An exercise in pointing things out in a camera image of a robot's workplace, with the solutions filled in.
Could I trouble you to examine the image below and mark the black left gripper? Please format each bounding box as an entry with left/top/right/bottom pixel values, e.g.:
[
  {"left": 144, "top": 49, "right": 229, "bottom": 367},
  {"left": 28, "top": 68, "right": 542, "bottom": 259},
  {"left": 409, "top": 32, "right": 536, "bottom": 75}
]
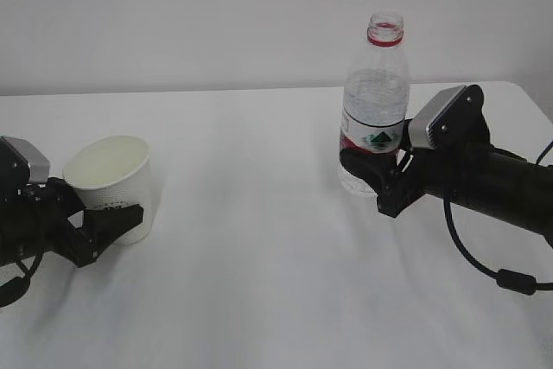
[{"left": 16, "top": 177, "right": 143, "bottom": 267}]

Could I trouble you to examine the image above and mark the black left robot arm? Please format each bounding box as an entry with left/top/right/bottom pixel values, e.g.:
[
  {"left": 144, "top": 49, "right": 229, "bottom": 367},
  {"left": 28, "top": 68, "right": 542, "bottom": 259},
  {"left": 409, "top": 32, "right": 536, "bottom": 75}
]
[{"left": 1, "top": 136, "right": 144, "bottom": 267}]

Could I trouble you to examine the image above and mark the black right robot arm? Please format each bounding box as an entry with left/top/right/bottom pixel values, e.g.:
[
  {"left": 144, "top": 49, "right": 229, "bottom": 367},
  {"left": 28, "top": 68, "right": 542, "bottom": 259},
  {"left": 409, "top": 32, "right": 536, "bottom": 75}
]
[{"left": 340, "top": 85, "right": 552, "bottom": 242}]

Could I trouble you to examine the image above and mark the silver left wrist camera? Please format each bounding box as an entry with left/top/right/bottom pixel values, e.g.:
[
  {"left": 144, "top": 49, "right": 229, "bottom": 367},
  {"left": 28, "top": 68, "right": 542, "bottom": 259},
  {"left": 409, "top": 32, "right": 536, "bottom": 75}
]
[{"left": 1, "top": 136, "right": 50, "bottom": 184}]

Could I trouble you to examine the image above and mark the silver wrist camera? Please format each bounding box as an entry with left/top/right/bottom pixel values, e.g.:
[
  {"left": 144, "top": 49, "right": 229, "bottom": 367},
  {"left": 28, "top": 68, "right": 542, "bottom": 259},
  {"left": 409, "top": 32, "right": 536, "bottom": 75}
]
[
  {"left": 408, "top": 85, "right": 467, "bottom": 150},
  {"left": 1, "top": 136, "right": 50, "bottom": 184}
]

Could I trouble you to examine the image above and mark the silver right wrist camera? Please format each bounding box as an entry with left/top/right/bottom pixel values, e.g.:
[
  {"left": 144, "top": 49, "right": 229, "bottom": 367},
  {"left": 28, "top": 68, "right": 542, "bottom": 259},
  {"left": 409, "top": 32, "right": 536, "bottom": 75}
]
[{"left": 408, "top": 85, "right": 467, "bottom": 150}]

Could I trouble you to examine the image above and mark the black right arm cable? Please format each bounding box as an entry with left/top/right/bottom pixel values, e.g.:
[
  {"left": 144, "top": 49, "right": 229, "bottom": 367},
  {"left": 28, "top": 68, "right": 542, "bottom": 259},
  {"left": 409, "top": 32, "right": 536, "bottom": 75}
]
[{"left": 442, "top": 139, "right": 553, "bottom": 296}]

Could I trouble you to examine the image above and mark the clear water bottle red label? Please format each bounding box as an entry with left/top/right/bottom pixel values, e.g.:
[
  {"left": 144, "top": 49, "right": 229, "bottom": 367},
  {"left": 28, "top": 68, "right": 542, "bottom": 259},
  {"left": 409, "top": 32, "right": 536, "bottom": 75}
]
[{"left": 337, "top": 10, "right": 410, "bottom": 196}]

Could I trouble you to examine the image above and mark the white paper cup green logo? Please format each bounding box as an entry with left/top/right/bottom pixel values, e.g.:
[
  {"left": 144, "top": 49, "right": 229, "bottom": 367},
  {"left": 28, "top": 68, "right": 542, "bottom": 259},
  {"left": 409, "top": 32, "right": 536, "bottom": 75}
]
[{"left": 62, "top": 135, "right": 153, "bottom": 245}]

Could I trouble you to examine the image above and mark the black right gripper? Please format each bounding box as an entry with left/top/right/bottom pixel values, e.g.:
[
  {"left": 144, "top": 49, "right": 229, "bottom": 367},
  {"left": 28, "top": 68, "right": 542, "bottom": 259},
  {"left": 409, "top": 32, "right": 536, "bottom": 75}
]
[{"left": 340, "top": 148, "right": 430, "bottom": 217}]

